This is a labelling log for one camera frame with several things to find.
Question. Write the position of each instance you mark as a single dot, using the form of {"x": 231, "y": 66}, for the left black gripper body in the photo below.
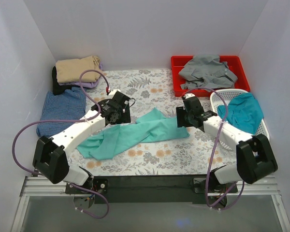
{"x": 125, "y": 114}

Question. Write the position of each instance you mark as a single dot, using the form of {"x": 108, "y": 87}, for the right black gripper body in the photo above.
{"x": 181, "y": 117}

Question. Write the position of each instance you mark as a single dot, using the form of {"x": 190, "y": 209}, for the mint green t shirt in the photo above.
{"x": 149, "y": 128}

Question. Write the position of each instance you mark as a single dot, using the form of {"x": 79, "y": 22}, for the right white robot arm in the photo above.
{"x": 254, "y": 155}

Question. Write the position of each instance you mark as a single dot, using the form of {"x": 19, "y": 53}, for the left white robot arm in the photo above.
{"x": 50, "y": 157}

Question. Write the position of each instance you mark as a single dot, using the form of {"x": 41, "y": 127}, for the white plastic basket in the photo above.
{"x": 224, "y": 96}

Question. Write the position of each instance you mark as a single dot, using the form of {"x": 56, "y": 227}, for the folded lavender shirt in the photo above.
{"x": 89, "y": 80}

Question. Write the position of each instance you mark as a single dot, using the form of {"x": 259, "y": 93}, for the blue checkered shirt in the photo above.
{"x": 70, "y": 105}

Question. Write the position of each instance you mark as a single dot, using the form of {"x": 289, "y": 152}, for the grey polo shirt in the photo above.
{"x": 207, "y": 71}

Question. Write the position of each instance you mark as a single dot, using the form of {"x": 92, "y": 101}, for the teal blue t shirt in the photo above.
{"x": 244, "y": 113}

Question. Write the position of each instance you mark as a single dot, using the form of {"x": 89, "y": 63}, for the red plastic tray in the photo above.
{"x": 234, "y": 64}

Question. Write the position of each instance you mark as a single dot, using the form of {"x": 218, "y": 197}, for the folded beige shirt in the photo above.
{"x": 69, "y": 70}

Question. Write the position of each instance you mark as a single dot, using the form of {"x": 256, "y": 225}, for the folded black garment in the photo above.
{"x": 56, "y": 87}

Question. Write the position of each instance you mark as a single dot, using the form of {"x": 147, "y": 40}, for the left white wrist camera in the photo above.
{"x": 113, "y": 92}

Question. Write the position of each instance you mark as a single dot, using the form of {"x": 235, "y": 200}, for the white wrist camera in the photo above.
{"x": 187, "y": 96}
{"x": 113, "y": 92}

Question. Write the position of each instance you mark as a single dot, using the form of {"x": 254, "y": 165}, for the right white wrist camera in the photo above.
{"x": 187, "y": 96}

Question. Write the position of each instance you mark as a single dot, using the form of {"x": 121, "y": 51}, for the aluminium frame rail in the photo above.
{"x": 40, "y": 186}

